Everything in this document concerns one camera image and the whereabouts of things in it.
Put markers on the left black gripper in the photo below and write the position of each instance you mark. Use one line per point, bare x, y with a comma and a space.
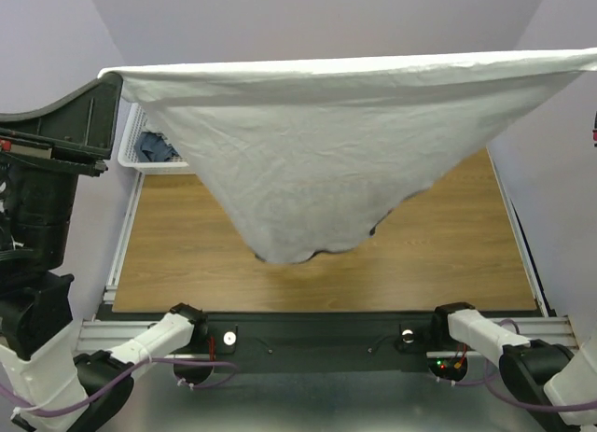
84, 119

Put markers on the white printed tank top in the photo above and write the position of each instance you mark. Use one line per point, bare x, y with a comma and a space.
310, 156

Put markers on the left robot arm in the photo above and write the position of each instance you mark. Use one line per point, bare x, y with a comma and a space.
52, 388

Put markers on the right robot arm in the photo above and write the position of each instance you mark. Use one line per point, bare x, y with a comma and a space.
555, 385

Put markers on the navy blue tank top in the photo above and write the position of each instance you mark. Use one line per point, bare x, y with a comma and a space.
152, 147

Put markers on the white plastic basket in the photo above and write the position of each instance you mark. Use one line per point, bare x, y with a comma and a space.
131, 156

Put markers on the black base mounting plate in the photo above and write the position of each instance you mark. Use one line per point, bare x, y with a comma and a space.
323, 342

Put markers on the aluminium frame rail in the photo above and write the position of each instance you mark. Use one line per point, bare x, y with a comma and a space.
102, 335

